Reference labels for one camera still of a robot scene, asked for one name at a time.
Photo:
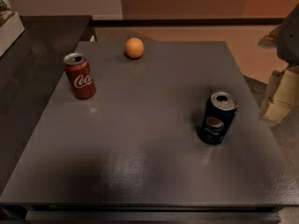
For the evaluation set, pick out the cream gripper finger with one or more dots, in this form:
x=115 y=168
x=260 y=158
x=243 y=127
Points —
x=282 y=94

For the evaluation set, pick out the orange fruit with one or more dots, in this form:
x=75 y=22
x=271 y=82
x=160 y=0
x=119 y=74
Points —
x=134 y=48

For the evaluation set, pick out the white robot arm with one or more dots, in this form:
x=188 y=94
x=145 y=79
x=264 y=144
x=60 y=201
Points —
x=286 y=39

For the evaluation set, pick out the dark blue pepsi can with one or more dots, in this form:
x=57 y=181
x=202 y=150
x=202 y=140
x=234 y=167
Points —
x=221 y=108

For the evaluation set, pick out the red coca-cola can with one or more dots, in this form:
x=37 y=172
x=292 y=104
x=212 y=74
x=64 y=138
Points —
x=78 y=72

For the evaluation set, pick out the dark side counter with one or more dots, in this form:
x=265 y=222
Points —
x=29 y=72

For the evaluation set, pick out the white box at left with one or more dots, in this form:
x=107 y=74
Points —
x=10 y=32

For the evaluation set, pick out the patterned item on box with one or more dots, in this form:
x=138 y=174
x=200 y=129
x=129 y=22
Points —
x=5 y=11

